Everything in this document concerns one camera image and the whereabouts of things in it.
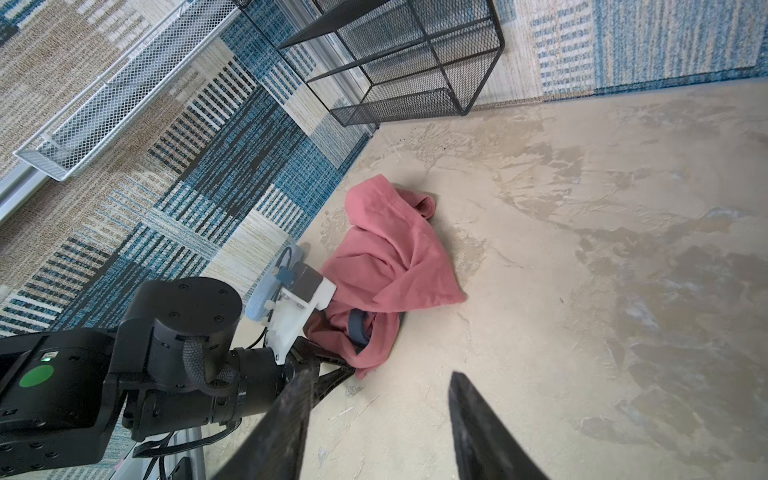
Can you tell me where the white wire mesh basket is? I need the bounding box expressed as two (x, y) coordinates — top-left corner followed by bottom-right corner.
(13, 1), (238, 181)

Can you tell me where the red cloth with blue trim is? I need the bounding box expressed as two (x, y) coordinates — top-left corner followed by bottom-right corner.
(304, 175), (466, 378)

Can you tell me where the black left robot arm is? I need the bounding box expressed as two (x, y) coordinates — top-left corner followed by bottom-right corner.
(1, 277), (353, 479)

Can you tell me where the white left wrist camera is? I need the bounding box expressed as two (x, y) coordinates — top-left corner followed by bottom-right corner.
(264, 261), (337, 365)

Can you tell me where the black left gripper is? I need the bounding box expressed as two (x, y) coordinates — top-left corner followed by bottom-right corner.
(214, 337), (355, 480)

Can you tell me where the black wire mesh shelf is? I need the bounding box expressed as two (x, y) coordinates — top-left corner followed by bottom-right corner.
(235, 1), (505, 127)

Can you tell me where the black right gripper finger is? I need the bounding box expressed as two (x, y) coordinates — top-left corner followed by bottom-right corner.
(448, 371), (548, 480)

